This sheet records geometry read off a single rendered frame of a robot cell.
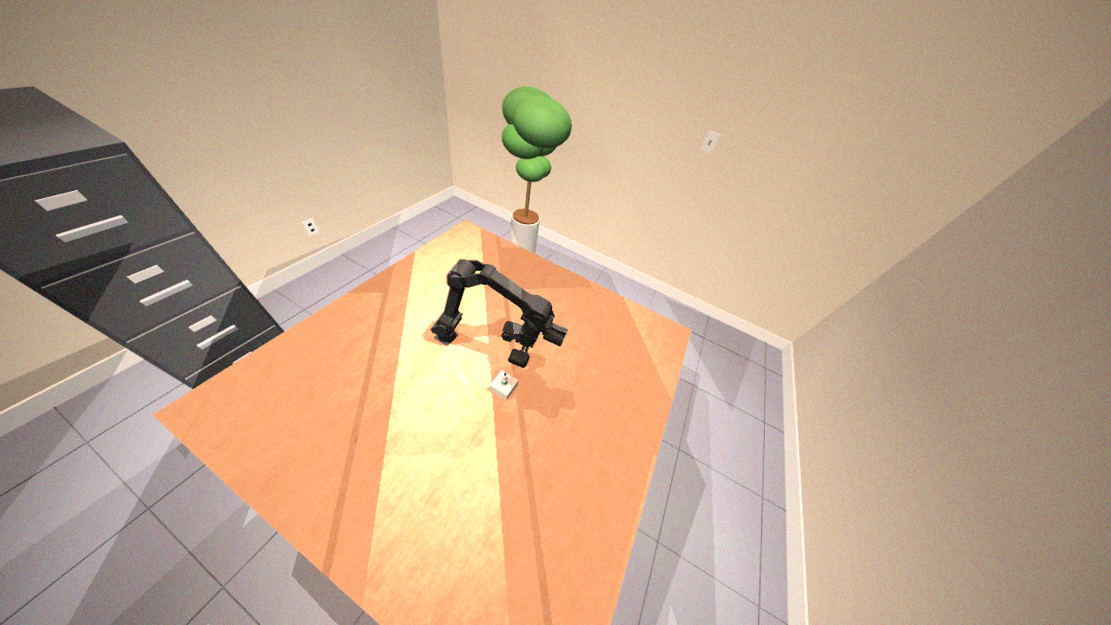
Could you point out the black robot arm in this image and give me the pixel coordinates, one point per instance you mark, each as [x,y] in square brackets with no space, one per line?
[537,311]

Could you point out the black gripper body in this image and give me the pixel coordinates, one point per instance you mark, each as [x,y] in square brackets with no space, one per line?
[521,357]

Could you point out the white block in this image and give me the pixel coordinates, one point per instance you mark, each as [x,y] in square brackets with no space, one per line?
[503,391]

